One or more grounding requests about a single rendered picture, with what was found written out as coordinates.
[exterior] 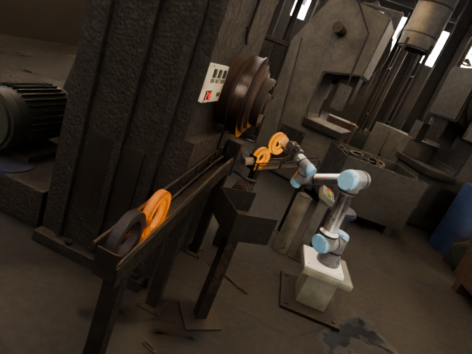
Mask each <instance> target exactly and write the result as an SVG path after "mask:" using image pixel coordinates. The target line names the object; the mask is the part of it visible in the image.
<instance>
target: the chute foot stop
mask: <svg viewBox="0 0 472 354"><path fill-rule="evenodd" d="M118 260H119V255H117V254H115V253H113V252H111V251H109V250H107V249H105V248H103V247H101V246H99V245H98V246H97V248H96V254H95V258H94V261H93V267H92V271H91V274H93V275H95V276H97V277H99V278H101V279H103V280H105V281H107V282H109V283H111V284H112V283H113V279H114V275H115V272H116V269H117V264H118Z"/></svg>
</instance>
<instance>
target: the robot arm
mask: <svg viewBox="0 0 472 354"><path fill-rule="evenodd" d="M278 142H279V145H280V147H281V148H282V149H283V150H284V152H285V153H287V154H288V156H286V157H284V158H281V159H280V163H286V162H288V161H291V160H294V162H295V163H296V164H297V166H298V167H299V169H298V171H297V172H296V173H295V174H294V176H293V177H292V179H291V180H290V183H291V185H292V186H293V187H295V188H299V187H300V186H301V185H338V188H337V189H338V191H339V193H338V195H337V197H336V199H335V202H334V204H333V206H332V209H331V211H330V213H329V215H328V218H327V220H326V223H325V225H324V227H321V228H320V230H319V232H318V234H316V235H314V236H313V238H312V246H313V248H314V250H316V252H318V254H317V260H318V261H319V262H320V263H321V264H322V265H324V266H326V267H328V268H331V269H337V268H338V267H339V266H340V260H341V255H342V253H343V250H344V249H345V247H346V245H347V243H348V240H349V236H348V234H347V233H345V232H344V231H342V230H340V229H339V228H340V226H341V223H342V221H343V219H344V216H345V215H346V212H347V210H348V208H349V206H350V203H351V201H352V199H353V198H354V197H357V195H358V193H359V190H364V189H366V188H368V187H369V185H370V183H371V178H370V175H369V174H368V173H367V172H366V171H361V170H353V169H349V170H345V171H343V172H341V173H316V168H315V167H314V166H313V164H311V163H310V162H309V160H308V159H307V158H306V157H305V156H304V155H303V150H302V149H301V148H300V145H299V144H298V143H297V142H296V141H295V142H294V141H291V140H289V139H288V138H286V139H285V138H283V139H282V140H279V141H278ZM297 144H298V145H297Z"/></svg>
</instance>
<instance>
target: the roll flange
mask: <svg viewBox="0 0 472 354"><path fill-rule="evenodd" d="M254 56H258V54H256V53H254V54H253V55H251V56H250V57H249V58H248V57H245V56H243V55H237V56H236V57H235V58H234V60H233V61H232V62H231V64H230V65H229V68H230V69H229V70H228V74H227V76H226V78H225V82H224V85H223V88H222V91H221V94H220V96H219V100H218V101H215V104H214V121H215V122H218V123H220V124H223V130H224V131H225V132H226V133H229V132H228V131H227V130H226V127H225V124H226V118H227V114H228V109H229V106H230V102H231V100H232V96H233V93H234V92H235V88H236V86H237V83H238V81H239V80H240V77H241V75H242V73H243V71H244V69H245V67H246V66H247V64H248V63H249V61H250V60H251V59H252V58H253V57H254Z"/></svg>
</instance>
